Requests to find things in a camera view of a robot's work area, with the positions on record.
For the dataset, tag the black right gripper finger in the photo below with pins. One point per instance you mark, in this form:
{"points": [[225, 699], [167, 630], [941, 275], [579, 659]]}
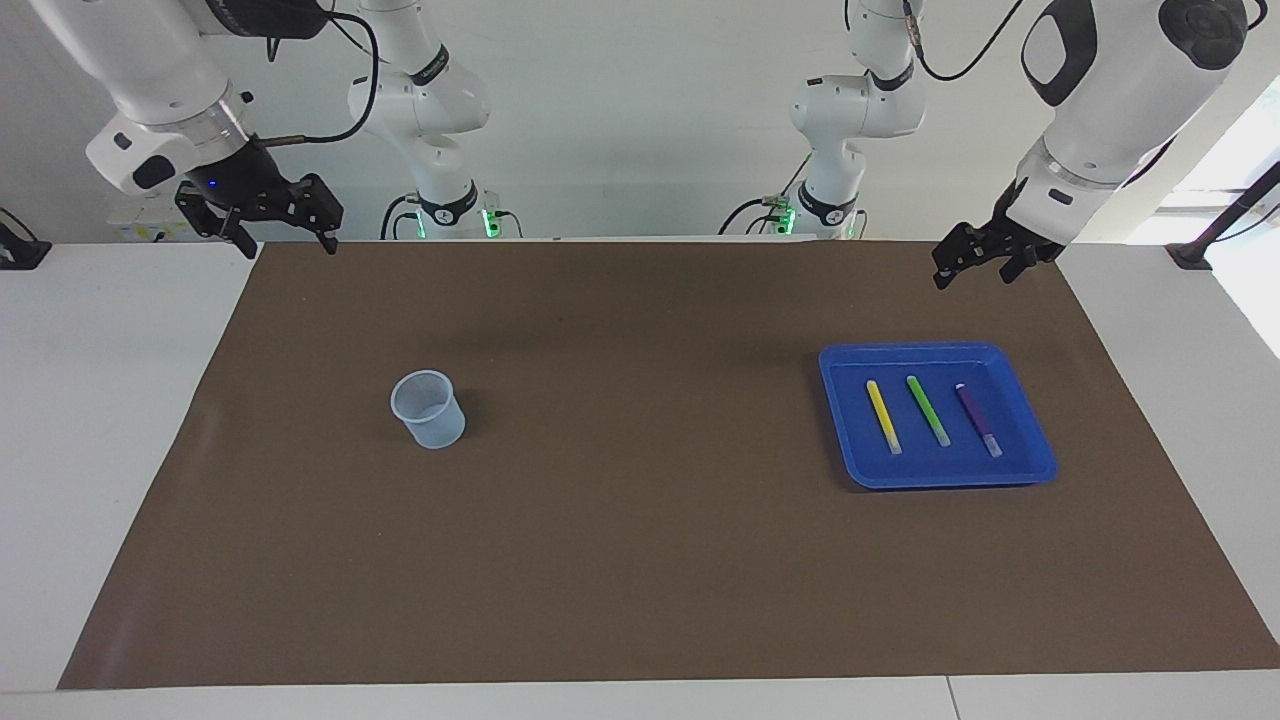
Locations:
{"points": [[318, 205], [205, 210]]}

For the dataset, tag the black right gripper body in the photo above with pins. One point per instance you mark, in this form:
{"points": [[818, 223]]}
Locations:
{"points": [[250, 185]]}

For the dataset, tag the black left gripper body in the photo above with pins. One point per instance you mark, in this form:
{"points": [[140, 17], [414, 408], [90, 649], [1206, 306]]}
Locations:
{"points": [[1020, 235]]}

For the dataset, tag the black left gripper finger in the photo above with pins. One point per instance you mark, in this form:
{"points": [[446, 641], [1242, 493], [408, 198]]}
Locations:
{"points": [[1018, 265], [965, 245]]}

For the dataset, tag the purple pen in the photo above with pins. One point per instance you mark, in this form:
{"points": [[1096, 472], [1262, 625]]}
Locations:
{"points": [[976, 417]]}

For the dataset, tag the green pen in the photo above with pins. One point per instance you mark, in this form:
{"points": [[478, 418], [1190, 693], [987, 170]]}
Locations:
{"points": [[927, 410]]}

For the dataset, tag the yellow pen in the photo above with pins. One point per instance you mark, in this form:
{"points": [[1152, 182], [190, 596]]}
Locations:
{"points": [[882, 415]]}

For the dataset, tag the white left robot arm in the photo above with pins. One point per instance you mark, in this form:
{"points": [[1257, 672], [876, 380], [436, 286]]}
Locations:
{"points": [[1110, 110]]}

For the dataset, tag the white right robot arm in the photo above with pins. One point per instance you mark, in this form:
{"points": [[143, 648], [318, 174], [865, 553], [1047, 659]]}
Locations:
{"points": [[150, 70]]}

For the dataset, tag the black table clamp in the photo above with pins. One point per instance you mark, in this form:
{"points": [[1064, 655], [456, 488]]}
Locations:
{"points": [[20, 250]]}

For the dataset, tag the blue plastic tray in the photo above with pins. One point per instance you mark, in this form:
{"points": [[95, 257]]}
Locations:
{"points": [[850, 400]]}

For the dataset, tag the translucent plastic cup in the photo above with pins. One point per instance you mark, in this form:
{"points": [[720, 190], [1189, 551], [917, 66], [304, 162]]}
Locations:
{"points": [[440, 425]]}

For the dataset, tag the brown table mat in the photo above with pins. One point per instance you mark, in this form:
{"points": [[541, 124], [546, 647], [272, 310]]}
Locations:
{"points": [[640, 560]]}

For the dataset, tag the white wall socket box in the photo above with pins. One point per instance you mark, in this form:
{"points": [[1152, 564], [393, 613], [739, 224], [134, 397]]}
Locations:
{"points": [[160, 215]]}

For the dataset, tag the black camera stand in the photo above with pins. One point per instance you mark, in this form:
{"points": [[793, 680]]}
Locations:
{"points": [[1190, 252]]}

